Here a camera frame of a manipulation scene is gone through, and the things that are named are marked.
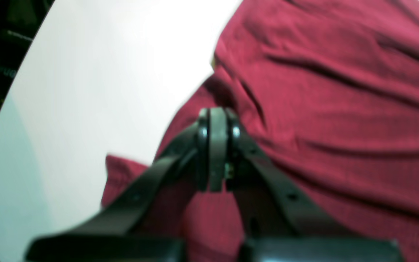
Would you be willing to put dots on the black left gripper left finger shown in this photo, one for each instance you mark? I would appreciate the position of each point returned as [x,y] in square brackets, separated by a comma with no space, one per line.
[141,224]

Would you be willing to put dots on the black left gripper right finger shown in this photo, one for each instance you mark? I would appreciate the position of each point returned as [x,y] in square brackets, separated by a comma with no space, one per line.
[280,222]

